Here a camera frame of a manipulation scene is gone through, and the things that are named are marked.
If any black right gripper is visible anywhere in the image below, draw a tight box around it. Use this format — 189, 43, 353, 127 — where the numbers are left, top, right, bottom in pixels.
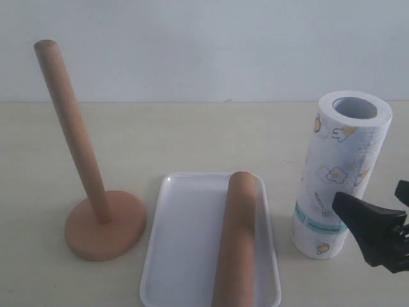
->
332, 180, 409, 274

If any printed white paper towel roll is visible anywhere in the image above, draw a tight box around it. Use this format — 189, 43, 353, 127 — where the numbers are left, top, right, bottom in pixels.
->
291, 91, 392, 260

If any brown cardboard tube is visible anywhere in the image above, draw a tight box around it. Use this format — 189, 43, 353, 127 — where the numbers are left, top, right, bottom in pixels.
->
212, 171, 257, 306

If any wooden paper towel holder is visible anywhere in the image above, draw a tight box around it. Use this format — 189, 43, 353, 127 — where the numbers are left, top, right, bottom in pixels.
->
34, 39, 147, 262

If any white rectangular plastic tray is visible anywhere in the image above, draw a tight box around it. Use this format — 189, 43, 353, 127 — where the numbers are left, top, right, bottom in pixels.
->
140, 172, 282, 306

